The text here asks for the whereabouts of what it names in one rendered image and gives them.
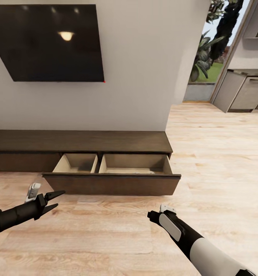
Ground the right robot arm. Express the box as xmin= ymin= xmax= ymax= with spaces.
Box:
xmin=147 ymin=204 xmax=258 ymax=276

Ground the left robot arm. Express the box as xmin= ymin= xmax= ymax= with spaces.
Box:
xmin=0 ymin=183 xmax=65 ymax=232

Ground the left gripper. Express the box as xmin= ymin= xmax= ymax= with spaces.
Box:
xmin=14 ymin=191 xmax=65 ymax=225

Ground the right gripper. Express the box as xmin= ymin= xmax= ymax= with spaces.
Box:
xmin=147 ymin=210 xmax=161 ymax=226

